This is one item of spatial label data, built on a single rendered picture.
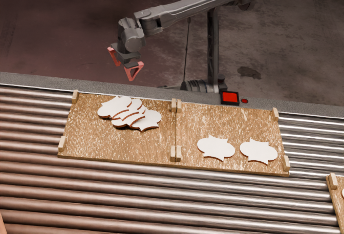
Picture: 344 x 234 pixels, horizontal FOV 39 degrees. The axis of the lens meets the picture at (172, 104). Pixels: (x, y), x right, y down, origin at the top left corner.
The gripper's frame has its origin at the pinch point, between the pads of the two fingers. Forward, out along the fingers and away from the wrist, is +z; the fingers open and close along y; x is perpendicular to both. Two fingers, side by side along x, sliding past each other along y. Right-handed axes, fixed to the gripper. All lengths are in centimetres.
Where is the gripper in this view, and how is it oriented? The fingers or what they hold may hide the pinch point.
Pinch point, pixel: (124, 71)
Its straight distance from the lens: 171.9
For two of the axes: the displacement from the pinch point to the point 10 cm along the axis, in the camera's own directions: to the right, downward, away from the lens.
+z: -1.1, 7.7, 6.3
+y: 5.5, 5.7, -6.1
